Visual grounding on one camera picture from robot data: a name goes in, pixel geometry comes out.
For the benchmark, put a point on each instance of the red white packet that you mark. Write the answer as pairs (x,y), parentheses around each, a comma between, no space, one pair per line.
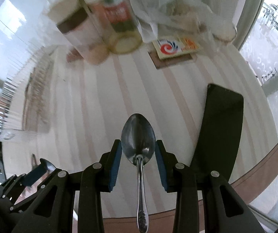
(171,50)

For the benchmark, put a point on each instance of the large shiny steel spoon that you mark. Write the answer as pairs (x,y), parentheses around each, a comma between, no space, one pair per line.
(47,165)

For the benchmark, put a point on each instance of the black smartphone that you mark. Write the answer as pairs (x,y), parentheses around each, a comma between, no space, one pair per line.
(220,132)

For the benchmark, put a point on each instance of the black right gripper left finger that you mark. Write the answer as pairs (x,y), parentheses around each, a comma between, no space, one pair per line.
(50,209)

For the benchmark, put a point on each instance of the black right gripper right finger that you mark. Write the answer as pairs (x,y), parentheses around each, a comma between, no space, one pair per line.
(224,210)

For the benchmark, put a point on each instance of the clear jar with brown contents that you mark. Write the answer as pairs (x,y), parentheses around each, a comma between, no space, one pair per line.
(74,21)

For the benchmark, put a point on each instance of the dark round steel spoon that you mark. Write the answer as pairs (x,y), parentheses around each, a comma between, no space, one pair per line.
(138,145)

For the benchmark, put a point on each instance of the clear plastic utensil tray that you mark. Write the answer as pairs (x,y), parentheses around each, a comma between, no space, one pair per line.
(25,98)

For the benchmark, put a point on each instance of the clear plastic bag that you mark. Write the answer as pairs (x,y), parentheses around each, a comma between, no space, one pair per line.
(194,17)

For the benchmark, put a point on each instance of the jar with red green label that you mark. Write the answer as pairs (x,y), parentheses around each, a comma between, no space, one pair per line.
(117,24)

